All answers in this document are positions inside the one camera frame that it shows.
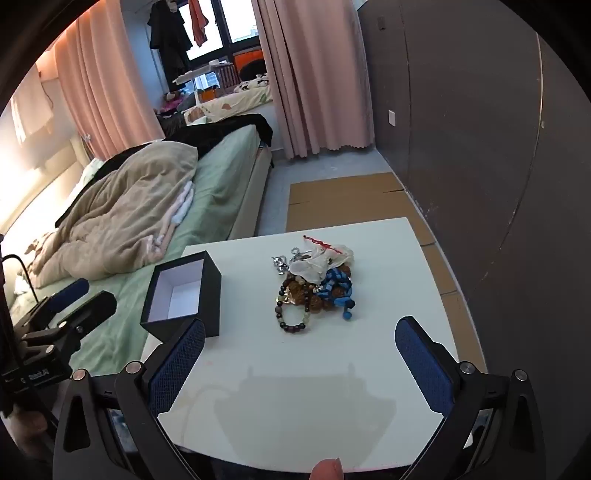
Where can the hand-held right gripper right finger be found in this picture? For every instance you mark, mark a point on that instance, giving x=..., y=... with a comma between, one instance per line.
x=422, y=364

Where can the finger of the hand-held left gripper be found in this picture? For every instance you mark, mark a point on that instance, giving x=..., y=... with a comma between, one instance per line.
x=94, y=308
x=69, y=292

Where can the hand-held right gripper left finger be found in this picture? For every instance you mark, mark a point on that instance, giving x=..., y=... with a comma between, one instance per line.
x=180, y=364

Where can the black jewelry box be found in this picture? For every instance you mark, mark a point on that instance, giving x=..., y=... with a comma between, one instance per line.
x=212, y=286

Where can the white translucent pouch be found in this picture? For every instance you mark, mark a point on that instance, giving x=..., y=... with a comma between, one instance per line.
x=314, y=267

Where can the person's left hand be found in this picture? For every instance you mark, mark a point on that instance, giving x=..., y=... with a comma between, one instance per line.
x=28, y=422

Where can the person's right hand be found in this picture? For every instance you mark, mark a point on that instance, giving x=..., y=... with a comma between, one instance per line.
x=328, y=470

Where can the beige duvet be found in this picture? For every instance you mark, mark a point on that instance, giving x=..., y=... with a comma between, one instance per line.
x=129, y=207

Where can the bed with green sheet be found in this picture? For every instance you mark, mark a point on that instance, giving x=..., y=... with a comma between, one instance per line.
x=221, y=175

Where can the hanging white cloth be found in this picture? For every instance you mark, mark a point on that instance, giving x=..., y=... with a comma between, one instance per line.
x=30, y=110

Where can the flat cardboard sheet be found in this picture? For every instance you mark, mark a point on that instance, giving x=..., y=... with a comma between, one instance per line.
x=341, y=194

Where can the black blanket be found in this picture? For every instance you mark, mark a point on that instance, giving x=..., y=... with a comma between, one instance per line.
x=221, y=127

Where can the pink curtain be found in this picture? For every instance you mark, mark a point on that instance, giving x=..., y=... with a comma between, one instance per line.
x=111, y=74
x=314, y=78

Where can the printed white blanket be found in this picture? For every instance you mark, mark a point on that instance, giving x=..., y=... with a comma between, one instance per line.
x=244, y=94

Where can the hanging black clothes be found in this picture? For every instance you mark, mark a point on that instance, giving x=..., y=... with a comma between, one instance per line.
x=168, y=32

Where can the hanging red garment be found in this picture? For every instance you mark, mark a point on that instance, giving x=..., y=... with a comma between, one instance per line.
x=198, y=23

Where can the white wall socket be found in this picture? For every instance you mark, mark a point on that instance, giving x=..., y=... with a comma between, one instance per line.
x=392, y=118

